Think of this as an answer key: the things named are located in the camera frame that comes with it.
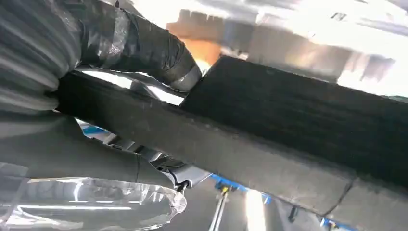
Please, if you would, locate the chrome stanchion post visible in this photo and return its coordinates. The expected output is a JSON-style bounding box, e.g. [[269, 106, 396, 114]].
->
[[208, 187, 231, 231]]

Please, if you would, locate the large blue metal shelf rack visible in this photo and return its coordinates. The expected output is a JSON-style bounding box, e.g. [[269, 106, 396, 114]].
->
[[81, 122, 359, 231]]

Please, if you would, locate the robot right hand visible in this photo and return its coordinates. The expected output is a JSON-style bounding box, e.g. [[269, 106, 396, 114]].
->
[[0, 0, 203, 231]]

